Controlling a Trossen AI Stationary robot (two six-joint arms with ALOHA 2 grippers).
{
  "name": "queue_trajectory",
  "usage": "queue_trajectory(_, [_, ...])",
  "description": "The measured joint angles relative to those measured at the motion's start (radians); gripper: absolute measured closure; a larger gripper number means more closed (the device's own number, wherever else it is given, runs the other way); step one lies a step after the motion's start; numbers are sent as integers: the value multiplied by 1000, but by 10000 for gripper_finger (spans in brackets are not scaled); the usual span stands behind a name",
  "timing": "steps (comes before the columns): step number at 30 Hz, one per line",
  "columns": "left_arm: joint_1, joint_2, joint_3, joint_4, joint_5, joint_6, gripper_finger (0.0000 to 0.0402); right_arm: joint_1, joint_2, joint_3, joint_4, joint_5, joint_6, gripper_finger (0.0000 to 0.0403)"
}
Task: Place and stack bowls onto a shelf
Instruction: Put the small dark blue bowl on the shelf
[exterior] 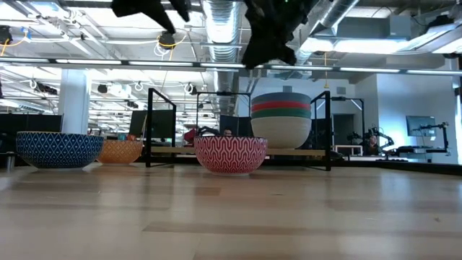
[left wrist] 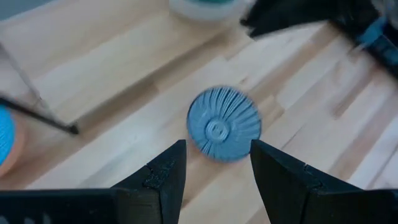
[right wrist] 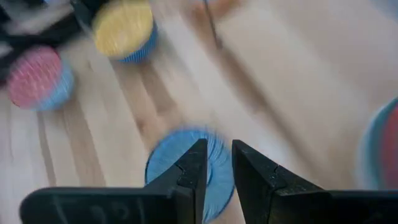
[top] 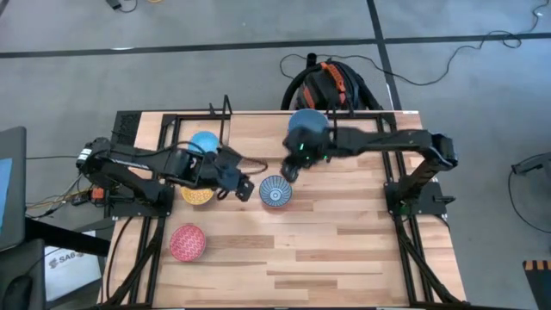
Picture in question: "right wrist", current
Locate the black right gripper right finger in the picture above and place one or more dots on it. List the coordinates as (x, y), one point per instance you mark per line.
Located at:
(295, 205)

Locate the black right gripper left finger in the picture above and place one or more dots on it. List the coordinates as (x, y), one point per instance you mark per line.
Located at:
(124, 205)

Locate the small blue striped bowl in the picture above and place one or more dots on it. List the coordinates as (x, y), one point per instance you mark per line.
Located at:
(164, 154)

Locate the large red bowl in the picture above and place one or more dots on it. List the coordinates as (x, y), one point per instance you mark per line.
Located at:
(392, 149)

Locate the small pink patterned bowl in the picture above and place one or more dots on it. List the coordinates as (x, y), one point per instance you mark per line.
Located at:
(34, 76)

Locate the small yellow patterned bowl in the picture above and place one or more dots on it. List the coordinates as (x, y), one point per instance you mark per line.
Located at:
(122, 28)

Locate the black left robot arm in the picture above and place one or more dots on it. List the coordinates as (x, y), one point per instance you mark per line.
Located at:
(40, 34)

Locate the large white bowl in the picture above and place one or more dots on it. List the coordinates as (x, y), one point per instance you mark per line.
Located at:
(363, 155)

